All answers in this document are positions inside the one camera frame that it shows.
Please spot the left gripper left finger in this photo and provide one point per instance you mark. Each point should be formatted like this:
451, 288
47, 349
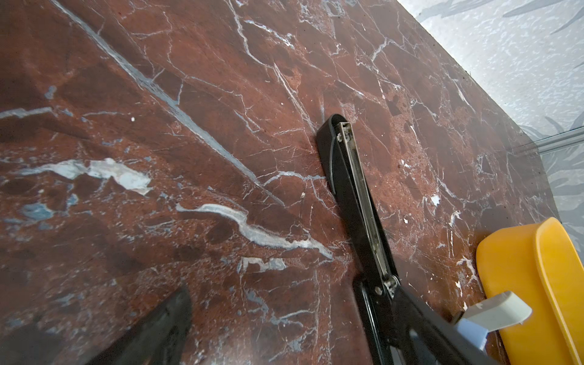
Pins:
157, 338

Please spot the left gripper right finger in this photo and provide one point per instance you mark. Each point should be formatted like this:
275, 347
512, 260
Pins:
424, 337

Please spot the white mini stapler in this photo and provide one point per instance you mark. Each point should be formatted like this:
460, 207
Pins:
498, 312

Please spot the blue mini stapler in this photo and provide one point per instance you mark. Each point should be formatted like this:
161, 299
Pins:
472, 332

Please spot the yellow plastic tray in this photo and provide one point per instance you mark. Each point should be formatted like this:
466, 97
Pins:
539, 264

